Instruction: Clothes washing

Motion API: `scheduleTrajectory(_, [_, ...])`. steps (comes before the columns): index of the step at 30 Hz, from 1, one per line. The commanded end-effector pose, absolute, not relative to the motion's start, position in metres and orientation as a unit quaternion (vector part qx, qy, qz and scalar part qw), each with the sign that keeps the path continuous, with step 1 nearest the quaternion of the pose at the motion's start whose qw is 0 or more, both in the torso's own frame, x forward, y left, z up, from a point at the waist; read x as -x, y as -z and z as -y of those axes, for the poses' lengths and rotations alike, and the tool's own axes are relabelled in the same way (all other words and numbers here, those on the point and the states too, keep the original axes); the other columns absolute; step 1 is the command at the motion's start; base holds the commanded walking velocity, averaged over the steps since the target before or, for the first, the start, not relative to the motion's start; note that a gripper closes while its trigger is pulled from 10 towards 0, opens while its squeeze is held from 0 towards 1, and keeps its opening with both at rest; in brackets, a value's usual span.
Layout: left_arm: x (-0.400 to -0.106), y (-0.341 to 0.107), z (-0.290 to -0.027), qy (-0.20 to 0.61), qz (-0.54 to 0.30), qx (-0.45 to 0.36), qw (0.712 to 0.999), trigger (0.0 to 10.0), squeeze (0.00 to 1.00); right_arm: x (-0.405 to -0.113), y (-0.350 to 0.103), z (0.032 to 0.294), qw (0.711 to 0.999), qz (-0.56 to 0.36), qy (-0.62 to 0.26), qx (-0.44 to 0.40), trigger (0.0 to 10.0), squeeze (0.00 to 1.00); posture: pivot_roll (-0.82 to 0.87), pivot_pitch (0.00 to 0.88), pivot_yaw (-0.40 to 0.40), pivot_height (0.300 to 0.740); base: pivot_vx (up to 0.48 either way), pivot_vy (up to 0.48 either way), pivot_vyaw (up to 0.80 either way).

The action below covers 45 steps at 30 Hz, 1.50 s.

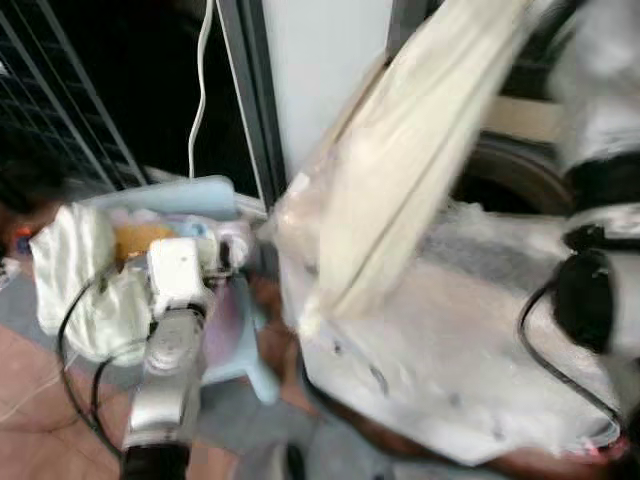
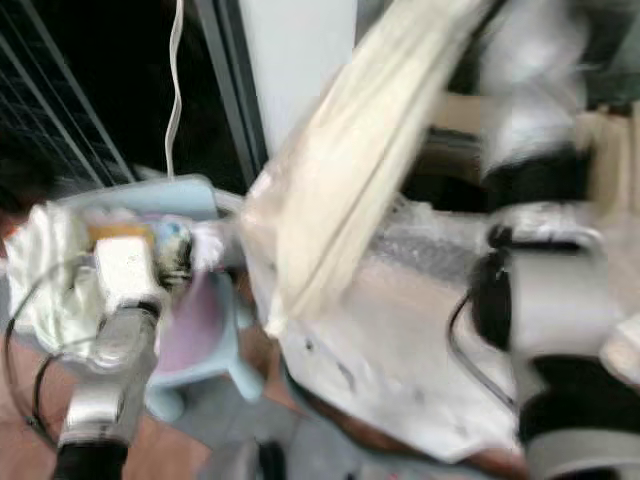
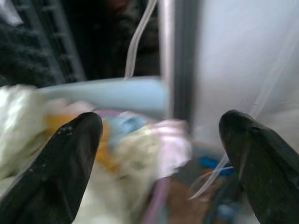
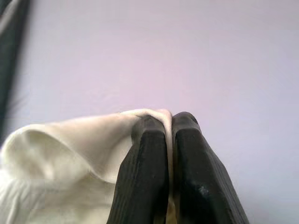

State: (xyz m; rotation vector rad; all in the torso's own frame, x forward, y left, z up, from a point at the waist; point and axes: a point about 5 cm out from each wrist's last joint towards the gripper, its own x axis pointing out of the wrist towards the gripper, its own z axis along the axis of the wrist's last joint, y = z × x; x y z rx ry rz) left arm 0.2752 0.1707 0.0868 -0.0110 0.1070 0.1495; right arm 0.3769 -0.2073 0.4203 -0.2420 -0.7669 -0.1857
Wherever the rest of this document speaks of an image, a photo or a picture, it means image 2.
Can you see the orange garment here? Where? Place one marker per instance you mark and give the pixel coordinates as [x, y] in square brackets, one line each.
[118, 232]

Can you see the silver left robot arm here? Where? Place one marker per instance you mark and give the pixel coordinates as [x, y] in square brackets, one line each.
[98, 385]

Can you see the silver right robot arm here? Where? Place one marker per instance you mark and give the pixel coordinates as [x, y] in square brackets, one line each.
[585, 410]

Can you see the white crumpled cloth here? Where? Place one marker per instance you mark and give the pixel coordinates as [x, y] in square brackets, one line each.
[60, 275]

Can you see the light grey garment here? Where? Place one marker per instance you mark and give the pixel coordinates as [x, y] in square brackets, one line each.
[535, 80]

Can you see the cream fabric garment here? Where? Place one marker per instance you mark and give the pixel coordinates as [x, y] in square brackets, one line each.
[360, 160]

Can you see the light blue plastic laundry basket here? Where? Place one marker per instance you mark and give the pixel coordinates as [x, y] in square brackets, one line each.
[160, 192]

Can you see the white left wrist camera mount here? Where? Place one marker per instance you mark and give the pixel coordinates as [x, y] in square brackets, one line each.
[128, 268]

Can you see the grey door frame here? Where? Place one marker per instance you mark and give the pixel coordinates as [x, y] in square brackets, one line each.
[235, 90]

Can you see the white buttoned garment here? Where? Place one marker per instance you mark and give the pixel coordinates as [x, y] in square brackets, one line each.
[400, 340]

